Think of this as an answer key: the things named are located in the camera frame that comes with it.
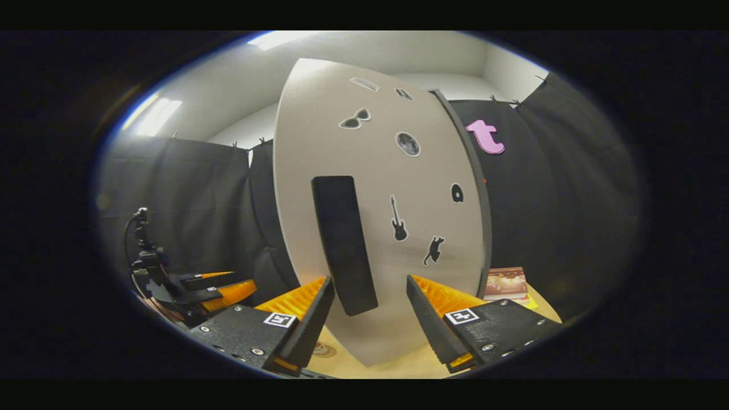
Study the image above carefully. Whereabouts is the black backdrop cloth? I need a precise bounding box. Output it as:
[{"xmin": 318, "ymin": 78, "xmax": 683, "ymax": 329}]
[{"xmin": 97, "ymin": 71, "xmax": 644, "ymax": 319}]

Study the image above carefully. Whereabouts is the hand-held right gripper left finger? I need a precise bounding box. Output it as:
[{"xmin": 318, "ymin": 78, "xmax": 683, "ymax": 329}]
[{"xmin": 191, "ymin": 276, "xmax": 335, "ymax": 376}]

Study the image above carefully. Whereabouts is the white cabinet door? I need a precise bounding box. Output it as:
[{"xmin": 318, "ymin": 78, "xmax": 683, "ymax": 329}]
[{"xmin": 273, "ymin": 57, "xmax": 485, "ymax": 368}]

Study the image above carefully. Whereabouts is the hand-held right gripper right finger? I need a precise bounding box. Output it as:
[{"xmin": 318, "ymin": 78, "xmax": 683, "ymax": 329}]
[{"xmin": 406, "ymin": 274, "xmax": 564, "ymax": 374}]

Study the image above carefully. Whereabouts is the grey cabinet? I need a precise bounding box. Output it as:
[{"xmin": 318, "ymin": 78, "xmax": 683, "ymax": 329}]
[{"xmin": 430, "ymin": 88, "xmax": 493, "ymax": 298}]

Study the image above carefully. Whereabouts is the black door handle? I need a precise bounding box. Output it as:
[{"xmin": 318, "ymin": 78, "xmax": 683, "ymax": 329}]
[{"xmin": 311, "ymin": 175, "xmax": 379, "ymax": 317}]

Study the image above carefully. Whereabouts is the brown cover book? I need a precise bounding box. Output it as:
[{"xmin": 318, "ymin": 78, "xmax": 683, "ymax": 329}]
[{"xmin": 484, "ymin": 266, "xmax": 529, "ymax": 301}]

